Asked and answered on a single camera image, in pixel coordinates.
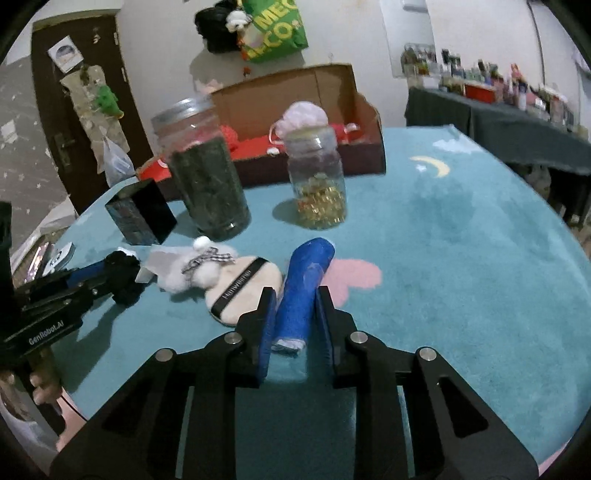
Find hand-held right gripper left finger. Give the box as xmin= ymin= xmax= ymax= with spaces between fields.
xmin=51 ymin=287 xmax=278 ymax=480

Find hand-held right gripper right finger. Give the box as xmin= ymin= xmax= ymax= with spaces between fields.
xmin=315 ymin=286 xmax=539 ymax=480

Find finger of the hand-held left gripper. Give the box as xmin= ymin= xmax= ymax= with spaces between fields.
xmin=18 ymin=259 xmax=114 ymax=301
xmin=21 ymin=284 xmax=112 ymax=324

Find black scrunchie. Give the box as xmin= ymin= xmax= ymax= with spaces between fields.
xmin=105 ymin=251 xmax=148 ymax=305

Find beige powder puff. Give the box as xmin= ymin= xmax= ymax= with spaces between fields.
xmin=205 ymin=255 xmax=283 ymax=328

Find blue towel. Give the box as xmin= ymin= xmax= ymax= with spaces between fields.
xmin=271 ymin=238 xmax=335 ymax=354

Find white plush toy checkered bow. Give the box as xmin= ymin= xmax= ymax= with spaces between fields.
xmin=147 ymin=235 xmax=238 ymax=294

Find coral mesh scrubber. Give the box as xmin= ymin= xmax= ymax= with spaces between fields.
xmin=219 ymin=124 xmax=241 ymax=153

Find white mesh bath pouf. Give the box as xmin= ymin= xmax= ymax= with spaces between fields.
xmin=269 ymin=102 xmax=329 ymax=148

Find cardboard box red inside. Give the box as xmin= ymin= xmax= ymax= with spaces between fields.
xmin=136 ymin=64 xmax=386 ymax=188

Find person's left hand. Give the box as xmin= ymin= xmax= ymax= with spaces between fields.
xmin=0 ymin=364 xmax=63 ymax=407

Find white printed packet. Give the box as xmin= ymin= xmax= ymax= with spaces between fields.
xmin=44 ymin=242 xmax=77 ymax=273

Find black patterned box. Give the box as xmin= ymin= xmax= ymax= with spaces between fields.
xmin=105 ymin=179 xmax=177 ymax=245

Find clear plastic bag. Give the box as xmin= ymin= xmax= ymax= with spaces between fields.
xmin=95 ymin=136 xmax=134 ymax=185

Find large glass jar metal lid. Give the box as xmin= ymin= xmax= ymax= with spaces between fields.
xmin=151 ymin=98 xmax=251 ymax=241

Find small clear jar yellow capsules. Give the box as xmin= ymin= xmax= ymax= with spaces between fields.
xmin=283 ymin=124 xmax=348 ymax=230

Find hanging cloth organiser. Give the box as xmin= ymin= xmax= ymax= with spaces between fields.
xmin=60 ymin=65 xmax=125 ymax=160

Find dark brown door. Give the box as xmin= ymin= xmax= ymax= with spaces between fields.
xmin=31 ymin=14 xmax=153 ymax=215

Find green toy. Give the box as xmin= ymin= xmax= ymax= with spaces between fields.
xmin=95 ymin=84 xmax=124 ymax=118

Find paper note on door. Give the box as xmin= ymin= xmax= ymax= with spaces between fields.
xmin=47 ymin=34 xmax=84 ymax=72

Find table with dark cloth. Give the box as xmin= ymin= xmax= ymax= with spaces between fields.
xmin=405 ymin=87 xmax=591 ymax=227

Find black hanging bag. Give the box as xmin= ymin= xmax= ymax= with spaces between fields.
xmin=195 ymin=2 xmax=245 ymax=52

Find red container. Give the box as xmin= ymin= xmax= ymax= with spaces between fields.
xmin=464 ymin=80 xmax=497 ymax=103

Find green tote bag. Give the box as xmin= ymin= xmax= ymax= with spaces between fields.
xmin=240 ymin=0 xmax=309 ymax=63

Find cluster of cosmetic bottles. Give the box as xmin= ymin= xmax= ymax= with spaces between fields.
xmin=401 ymin=42 xmax=591 ymax=139

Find door handle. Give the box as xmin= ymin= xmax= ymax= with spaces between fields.
xmin=54 ymin=134 xmax=75 ymax=169

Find white plush keychain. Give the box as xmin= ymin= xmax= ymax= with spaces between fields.
xmin=225 ymin=10 xmax=254 ymax=32

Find wall mirror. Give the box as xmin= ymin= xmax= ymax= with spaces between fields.
xmin=379 ymin=0 xmax=444 ymax=79

